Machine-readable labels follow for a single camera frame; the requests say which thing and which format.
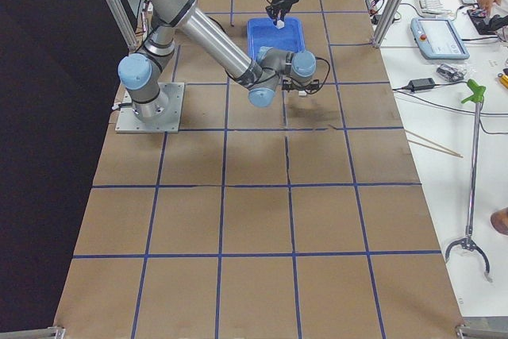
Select blue plastic tray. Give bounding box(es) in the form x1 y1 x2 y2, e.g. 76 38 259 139
247 17 306 59

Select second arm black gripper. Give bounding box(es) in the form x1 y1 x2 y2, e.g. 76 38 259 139
282 79 321 94

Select blue teach pendant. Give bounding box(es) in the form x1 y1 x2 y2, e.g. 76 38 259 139
410 17 470 60

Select wooden chopsticks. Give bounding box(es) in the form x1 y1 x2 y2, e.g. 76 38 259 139
405 129 463 158

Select brown paper table cover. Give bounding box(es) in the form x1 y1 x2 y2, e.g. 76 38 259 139
55 0 461 338

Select green handled reacher grabber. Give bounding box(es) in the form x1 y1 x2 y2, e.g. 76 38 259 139
444 79 492 282

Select black power adapter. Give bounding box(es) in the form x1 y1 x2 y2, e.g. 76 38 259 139
407 78 436 92

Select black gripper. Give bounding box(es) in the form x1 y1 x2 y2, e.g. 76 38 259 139
265 0 300 23

